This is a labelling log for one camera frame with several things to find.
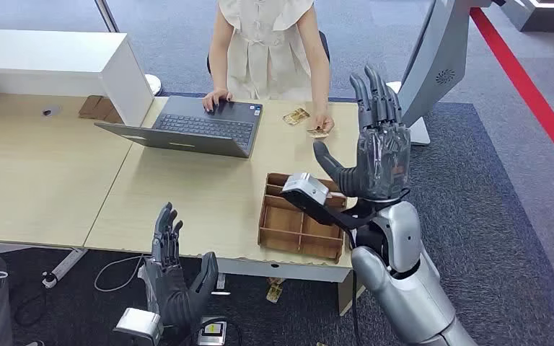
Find white power strip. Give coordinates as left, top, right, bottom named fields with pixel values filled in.
left=41, top=248, right=89, bottom=290

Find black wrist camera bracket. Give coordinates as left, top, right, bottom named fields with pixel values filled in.
left=281, top=190, right=383, bottom=230

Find dark grey floor rug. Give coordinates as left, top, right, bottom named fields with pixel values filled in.
left=0, top=93, right=554, bottom=346

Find wooden compartment tray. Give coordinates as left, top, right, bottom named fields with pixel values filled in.
left=258, top=172, right=348, bottom=265

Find brown wooden pieces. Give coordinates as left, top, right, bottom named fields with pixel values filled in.
left=78, top=94, right=124, bottom=125

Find white desk shelf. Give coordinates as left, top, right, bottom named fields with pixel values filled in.
left=0, top=28, right=156, bottom=128

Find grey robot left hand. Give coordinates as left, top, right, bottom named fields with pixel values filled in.
left=145, top=202, right=219, bottom=330

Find gold patterned card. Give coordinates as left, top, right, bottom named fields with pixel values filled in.
left=282, top=107, right=311, bottom=127

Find person's right hand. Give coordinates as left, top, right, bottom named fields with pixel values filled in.
left=202, top=88, right=234, bottom=113

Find white display platform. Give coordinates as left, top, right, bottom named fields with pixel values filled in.
left=498, top=0, right=554, bottom=33

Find person's left hand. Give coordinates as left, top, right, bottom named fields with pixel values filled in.
left=311, top=112, right=335, bottom=135

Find white floor cable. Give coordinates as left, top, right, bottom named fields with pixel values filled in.
left=94, top=254, right=149, bottom=293

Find metal pole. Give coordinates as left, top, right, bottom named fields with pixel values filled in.
left=94, top=0, right=120, bottom=33

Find grey kiosk stand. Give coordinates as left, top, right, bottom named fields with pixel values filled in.
left=385, top=0, right=493, bottom=146

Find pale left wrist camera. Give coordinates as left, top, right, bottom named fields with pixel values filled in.
left=113, top=308, right=164, bottom=346

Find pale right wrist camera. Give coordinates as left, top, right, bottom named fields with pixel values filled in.
left=281, top=172, right=331, bottom=207

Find person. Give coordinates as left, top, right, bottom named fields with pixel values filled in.
left=202, top=0, right=335, bottom=135

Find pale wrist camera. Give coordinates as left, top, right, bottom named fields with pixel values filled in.
left=281, top=172, right=331, bottom=207
left=113, top=308, right=164, bottom=346

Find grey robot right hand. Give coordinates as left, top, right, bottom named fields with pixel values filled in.
left=312, top=65, right=412, bottom=202

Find gold card on carpet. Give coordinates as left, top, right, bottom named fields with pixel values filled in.
left=265, top=278, right=286, bottom=304

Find dark grey laptop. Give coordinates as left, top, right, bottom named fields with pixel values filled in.
left=94, top=95, right=264, bottom=159

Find grey device yellow label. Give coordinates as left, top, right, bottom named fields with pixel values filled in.
left=196, top=316, right=228, bottom=346

